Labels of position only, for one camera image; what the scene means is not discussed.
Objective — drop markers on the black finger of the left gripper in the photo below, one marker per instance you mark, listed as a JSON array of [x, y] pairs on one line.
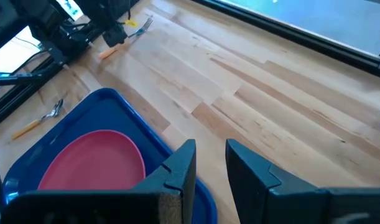
[[122, 34], [109, 38]]

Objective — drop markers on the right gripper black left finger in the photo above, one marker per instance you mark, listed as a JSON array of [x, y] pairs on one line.
[[171, 174]]

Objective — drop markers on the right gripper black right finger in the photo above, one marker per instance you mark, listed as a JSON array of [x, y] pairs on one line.
[[255, 186]]

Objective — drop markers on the pink plastic plate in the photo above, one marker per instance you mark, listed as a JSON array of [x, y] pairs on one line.
[[96, 161]]

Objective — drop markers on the black aluminium table frame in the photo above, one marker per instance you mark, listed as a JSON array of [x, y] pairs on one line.
[[301, 34]]

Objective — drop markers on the blue plastic tray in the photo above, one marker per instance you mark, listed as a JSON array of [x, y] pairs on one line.
[[109, 115]]

